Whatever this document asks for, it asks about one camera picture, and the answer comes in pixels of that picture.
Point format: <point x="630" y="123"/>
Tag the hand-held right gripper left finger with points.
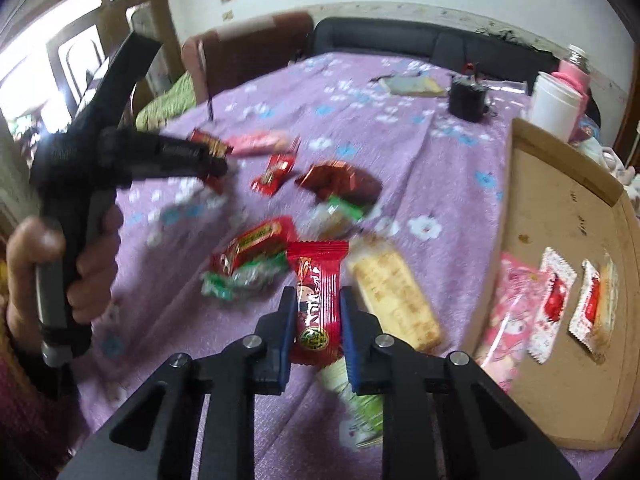
<point x="286" y="340"/>

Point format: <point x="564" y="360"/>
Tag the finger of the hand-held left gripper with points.
<point x="165" y="170"/>
<point x="175" y="147"/>

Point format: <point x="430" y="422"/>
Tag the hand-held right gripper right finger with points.
<point x="350" y="345"/>

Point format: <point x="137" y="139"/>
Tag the small red gold-striped packet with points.
<point x="212" y="146"/>

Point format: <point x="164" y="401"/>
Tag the red cartoon snack packet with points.
<point x="315" y="285"/>

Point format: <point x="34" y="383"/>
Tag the green white long packet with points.
<point x="362" y="410"/>

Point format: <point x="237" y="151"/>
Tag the clear biscuit pack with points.
<point x="395" y="295"/>

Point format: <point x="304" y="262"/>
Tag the green twisted clear candy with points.
<point x="235" y="280"/>

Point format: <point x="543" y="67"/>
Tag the red yellow-label snack packet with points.
<point x="255" y="240"/>

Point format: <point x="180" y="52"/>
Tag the pink cartoon snack packet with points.
<point x="505" y="320"/>

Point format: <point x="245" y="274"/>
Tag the white red sachet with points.
<point x="587" y="305"/>
<point x="550" y="300"/>

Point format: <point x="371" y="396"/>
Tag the shallow cardboard box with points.
<point x="560" y="200"/>

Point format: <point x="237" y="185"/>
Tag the pale yellow snack packet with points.
<point x="609" y="300"/>

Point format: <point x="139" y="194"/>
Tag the person's left hand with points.
<point x="30" y="245"/>

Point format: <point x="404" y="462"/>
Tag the green patterned cloth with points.
<point x="167" y="105"/>

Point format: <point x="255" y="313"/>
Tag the purple framed glasses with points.
<point x="209" y="106"/>

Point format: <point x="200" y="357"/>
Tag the small red candy packet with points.
<point x="274" y="172"/>

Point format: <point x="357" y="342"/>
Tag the wooden glass door cabinet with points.
<point x="170" y="30"/>

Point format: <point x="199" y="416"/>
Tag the brown upholstered chair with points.
<point x="250" y="55"/>

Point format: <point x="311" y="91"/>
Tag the green white wrapped candy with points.
<point x="337" y="212"/>

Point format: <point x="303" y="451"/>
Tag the dark red foil packet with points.
<point x="340" y="180"/>

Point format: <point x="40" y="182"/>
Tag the black leather sofa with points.
<point x="380" y="35"/>

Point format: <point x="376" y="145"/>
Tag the small black device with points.
<point x="467" y="97"/>

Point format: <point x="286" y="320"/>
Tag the white plastic jar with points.
<point x="552" y="107"/>

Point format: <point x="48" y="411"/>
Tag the cartoon print plastic bag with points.
<point x="586" y="127"/>

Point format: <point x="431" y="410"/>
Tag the pink sleeved thermos bottle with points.
<point x="575" y="72"/>

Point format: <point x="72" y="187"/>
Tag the wooden sideboard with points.
<point x="631" y="130"/>

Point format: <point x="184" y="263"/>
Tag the wall socket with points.
<point x="227" y="14"/>

